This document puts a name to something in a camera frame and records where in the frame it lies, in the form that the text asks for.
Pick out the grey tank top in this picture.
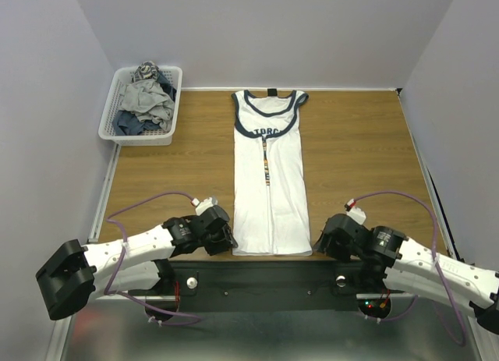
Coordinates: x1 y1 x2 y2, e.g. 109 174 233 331
120 80 175 132

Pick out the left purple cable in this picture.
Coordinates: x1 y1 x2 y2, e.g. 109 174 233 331
104 191 202 326

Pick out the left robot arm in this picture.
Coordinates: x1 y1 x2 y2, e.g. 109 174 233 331
36 205 237 320

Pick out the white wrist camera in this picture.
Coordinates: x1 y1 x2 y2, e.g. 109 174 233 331
345 199 366 225
190 196 218 216

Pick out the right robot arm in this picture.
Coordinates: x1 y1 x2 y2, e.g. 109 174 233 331
313 214 498 334

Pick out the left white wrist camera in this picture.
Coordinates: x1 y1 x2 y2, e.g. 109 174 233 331
190 196 218 216

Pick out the navy blue tank top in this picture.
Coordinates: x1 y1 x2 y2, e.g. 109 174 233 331
112 110 161 136

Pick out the white plastic basket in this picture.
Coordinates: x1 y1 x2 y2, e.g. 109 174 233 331
98 65 182 146

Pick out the patterned dark tank top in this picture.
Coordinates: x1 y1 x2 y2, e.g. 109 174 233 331
132 61 160 83

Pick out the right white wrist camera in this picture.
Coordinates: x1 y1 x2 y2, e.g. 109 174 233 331
345 199 366 225

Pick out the white printed tank top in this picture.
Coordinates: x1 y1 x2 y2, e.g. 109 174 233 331
232 90 312 256

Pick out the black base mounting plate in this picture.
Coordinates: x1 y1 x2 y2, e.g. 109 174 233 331
130 260 386 313

